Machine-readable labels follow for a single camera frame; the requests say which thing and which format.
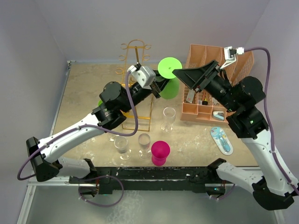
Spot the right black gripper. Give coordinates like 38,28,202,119
173,59,240,112

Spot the large green wine glass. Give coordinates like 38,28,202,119
157,57,183,99

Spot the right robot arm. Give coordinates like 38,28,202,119
172,60,299,210

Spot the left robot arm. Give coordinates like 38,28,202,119
26,76,169,183

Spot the orange plastic desk organizer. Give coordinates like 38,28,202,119
181,44,254,126

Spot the clear glass back right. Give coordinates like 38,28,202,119
160,107,176,133

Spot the clear glass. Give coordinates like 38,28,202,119
107,133,119,142
160,107,176,133
114,136,131,160
138,133,151,160

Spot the white blue tape dispenser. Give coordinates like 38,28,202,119
212,111,225,121

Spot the clear glass front centre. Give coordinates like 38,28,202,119
138,133,151,160

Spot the pink plastic goblet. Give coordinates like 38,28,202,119
151,140,171,166

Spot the clear glass front left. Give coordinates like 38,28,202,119
114,136,131,160

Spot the clear glass far left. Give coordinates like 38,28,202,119
107,133,119,142

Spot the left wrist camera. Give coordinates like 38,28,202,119
127,63,156,89

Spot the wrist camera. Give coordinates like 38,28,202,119
220,46,244,70
127,63,156,89

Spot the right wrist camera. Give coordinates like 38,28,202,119
220,46,244,70

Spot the gold wire glass rack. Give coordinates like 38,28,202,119
116,39,154,132

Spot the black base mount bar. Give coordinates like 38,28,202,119
69,165,228,195

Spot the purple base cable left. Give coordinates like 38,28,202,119
78,174,126,207

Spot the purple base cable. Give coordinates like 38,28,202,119
78,174,126,207
209,185,235,201

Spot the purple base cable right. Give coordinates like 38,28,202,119
209,185,235,201

